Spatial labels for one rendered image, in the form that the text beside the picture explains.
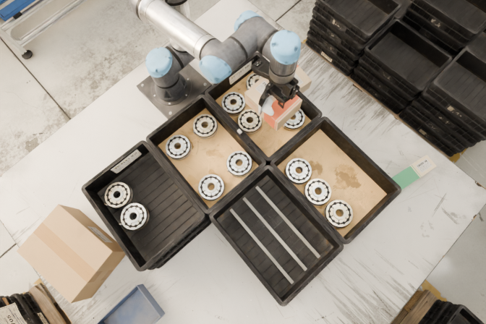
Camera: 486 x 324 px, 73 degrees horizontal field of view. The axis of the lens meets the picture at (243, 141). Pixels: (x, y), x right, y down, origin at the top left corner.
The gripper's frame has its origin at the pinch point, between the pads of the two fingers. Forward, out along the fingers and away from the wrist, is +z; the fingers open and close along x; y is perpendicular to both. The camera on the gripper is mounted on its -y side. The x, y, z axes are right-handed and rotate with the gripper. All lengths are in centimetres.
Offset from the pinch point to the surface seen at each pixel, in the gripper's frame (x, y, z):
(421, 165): 35, 56, 33
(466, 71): 111, 46, 60
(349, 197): 1, 43, 26
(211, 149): -24.2, -10.2, 26.8
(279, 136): 0.0, 5.9, 26.7
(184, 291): -71, 22, 40
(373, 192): 9, 48, 26
